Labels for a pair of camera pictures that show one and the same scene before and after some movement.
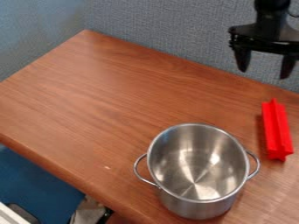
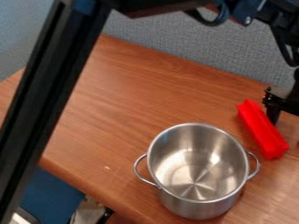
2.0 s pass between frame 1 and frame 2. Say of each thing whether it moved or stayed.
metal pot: stayed
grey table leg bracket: stayed
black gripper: moved
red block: moved
